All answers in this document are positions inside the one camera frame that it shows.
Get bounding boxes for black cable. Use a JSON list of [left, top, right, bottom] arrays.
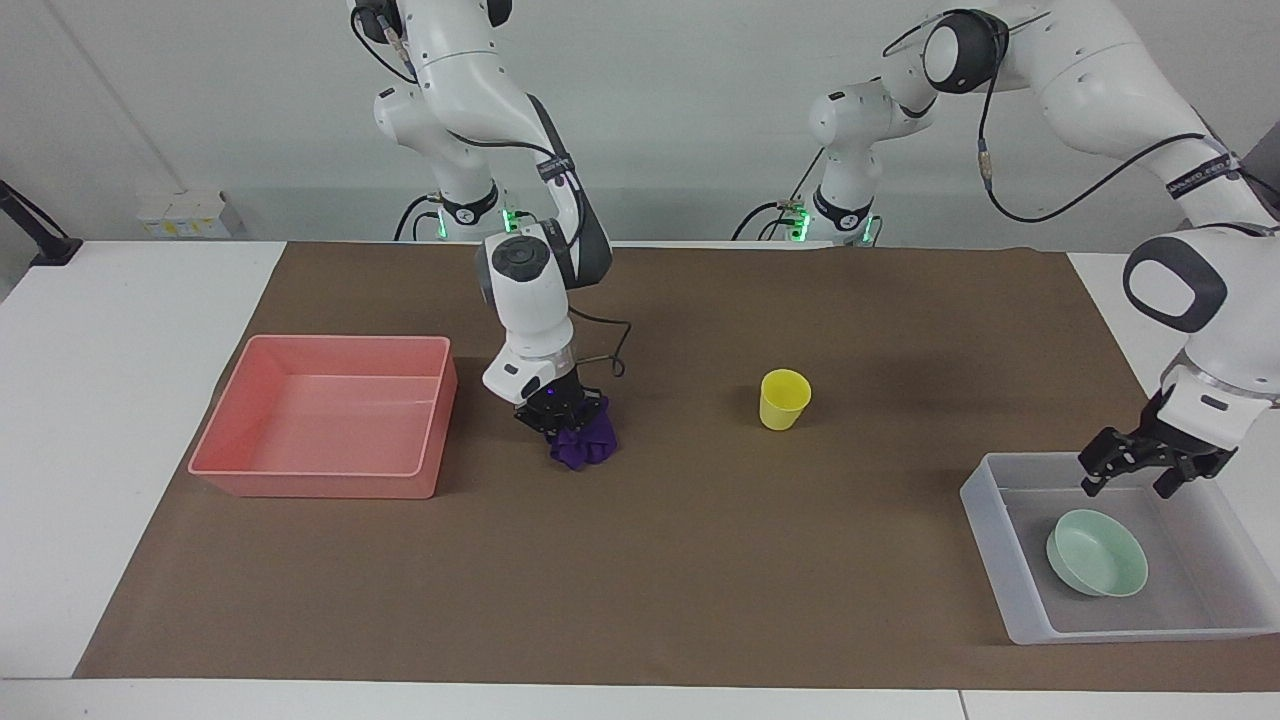
[[566, 306, 634, 380], [349, 6, 421, 87], [392, 192, 447, 244], [731, 146, 827, 243], [974, 38, 1243, 226]]

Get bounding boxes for translucent white plastic bin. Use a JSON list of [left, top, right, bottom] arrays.
[[959, 451, 1280, 646]]

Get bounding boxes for yellow plastic cup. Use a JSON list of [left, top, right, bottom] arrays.
[[758, 368, 813, 433]]

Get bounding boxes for pale green bowl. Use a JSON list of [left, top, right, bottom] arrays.
[[1045, 508, 1150, 599]]

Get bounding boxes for black stand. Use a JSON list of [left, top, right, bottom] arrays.
[[0, 179, 84, 268]]

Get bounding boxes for pink plastic bin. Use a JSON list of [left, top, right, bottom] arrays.
[[187, 334, 460, 500]]

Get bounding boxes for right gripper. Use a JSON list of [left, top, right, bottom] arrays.
[[514, 368, 612, 438]]

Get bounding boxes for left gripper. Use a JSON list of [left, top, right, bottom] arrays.
[[1077, 388, 1238, 500]]

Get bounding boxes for white box with yellow labels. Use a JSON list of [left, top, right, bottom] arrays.
[[137, 189, 234, 240]]

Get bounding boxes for purple cloth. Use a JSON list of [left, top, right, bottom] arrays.
[[547, 398, 620, 470]]

